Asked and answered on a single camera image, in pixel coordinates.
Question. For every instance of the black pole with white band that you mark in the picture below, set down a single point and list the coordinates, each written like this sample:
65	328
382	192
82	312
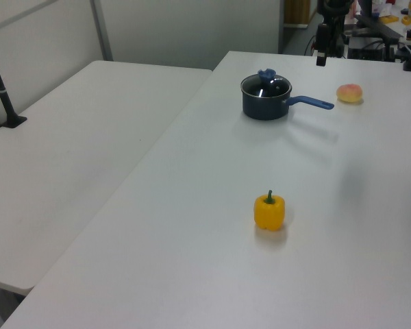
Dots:
15	121

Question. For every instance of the dark blue saucepan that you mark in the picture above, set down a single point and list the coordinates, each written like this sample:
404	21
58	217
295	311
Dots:
263	109

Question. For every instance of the yellow bell pepper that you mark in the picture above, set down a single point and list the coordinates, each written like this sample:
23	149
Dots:
268	214

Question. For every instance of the glass lid with blue knob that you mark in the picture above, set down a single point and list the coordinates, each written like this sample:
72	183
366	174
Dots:
267	75

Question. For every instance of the black computer equipment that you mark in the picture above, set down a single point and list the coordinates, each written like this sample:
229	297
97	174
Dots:
366	49

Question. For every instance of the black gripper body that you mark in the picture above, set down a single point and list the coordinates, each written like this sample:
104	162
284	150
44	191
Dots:
322	37

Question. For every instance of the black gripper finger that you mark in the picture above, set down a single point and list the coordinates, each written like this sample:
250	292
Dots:
319	61
324	61

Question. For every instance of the pink yellow peach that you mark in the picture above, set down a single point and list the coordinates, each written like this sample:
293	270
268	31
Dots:
349	93

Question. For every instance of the brown wooden cabinet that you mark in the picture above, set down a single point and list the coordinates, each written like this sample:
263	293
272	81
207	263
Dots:
296	12

